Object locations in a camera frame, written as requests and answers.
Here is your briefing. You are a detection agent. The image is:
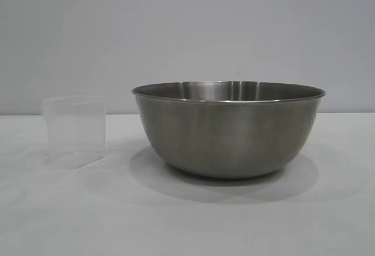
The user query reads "stainless steel mixing bowl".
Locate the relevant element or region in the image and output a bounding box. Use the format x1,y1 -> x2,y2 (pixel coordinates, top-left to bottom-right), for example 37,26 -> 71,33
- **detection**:
131,80 -> 326,180

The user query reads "clear plastic measuring cup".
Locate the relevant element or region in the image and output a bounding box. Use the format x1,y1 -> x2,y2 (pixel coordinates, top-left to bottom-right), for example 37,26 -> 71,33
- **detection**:
42,95 -> 106,170

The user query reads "white tablecloth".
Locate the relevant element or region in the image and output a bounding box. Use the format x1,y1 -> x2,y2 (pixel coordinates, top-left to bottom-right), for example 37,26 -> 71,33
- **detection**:
0,112 -> 375,256

